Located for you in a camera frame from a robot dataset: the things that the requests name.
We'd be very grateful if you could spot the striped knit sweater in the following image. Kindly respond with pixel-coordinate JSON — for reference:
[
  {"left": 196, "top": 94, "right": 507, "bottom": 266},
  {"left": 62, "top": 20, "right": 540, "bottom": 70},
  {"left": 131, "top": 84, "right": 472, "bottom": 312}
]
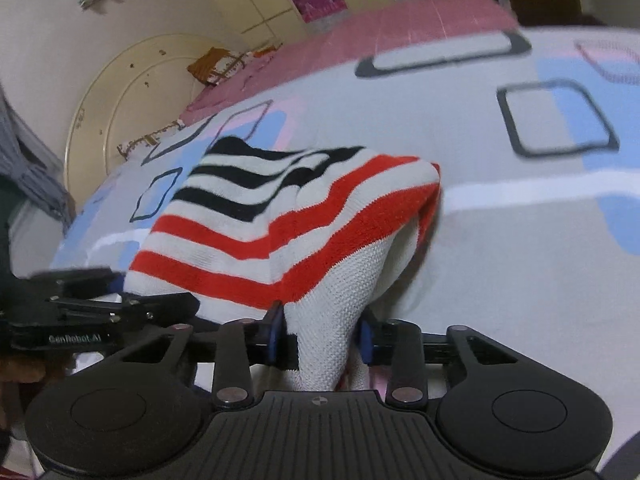
[{"left": 124, "top": 136, "right": 441, "bottom": 390}]

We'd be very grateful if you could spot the person left hand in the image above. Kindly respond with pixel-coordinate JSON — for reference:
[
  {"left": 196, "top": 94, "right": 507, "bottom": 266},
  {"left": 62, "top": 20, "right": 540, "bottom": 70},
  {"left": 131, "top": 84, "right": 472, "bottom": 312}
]
[{"left": 0, "top": 358, "right": 47, "bottom": 430}]

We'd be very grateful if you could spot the grey hanging cloth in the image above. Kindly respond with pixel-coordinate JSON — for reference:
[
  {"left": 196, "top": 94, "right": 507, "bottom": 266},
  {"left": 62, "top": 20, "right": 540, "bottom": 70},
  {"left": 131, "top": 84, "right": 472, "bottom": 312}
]
[{"left": 1, "top": 90, "right": 75, "bottom": 234}]

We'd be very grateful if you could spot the floral pillow near headboard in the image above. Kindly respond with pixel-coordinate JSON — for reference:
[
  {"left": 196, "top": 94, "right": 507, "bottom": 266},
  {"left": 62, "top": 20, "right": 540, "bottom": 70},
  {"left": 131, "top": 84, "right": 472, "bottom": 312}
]
[{"left": 116, "top": 120, "right": 184, "bottom": 160}]

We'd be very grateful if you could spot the patterned grey bedsheet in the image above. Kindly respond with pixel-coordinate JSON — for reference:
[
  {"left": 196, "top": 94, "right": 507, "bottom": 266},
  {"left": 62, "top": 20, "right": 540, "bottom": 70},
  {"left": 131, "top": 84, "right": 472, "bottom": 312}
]
[{"left": 8, "top": 27, "right": 640, "bottom": 480}]

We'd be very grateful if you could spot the cream arched headboard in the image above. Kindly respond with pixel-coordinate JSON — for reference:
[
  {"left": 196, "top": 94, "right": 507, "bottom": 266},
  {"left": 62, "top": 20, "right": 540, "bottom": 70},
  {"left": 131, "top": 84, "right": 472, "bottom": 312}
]
[{"left": 64, "top": 34, "right": 221, "bottom": 208}]

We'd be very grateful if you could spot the orange patterned pillow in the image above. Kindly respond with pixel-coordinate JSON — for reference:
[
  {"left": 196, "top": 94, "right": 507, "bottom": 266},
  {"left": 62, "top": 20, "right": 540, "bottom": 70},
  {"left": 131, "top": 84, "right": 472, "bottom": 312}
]
[{"left": 186, "top": 48, "right": 253, "bottom": 86}]

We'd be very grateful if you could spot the pink bedsheet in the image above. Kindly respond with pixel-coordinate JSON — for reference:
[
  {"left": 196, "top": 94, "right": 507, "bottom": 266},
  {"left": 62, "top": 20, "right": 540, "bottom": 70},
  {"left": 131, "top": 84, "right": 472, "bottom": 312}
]
[{"left": 178, "top": 0, "right": 518, "bottom": 127}]

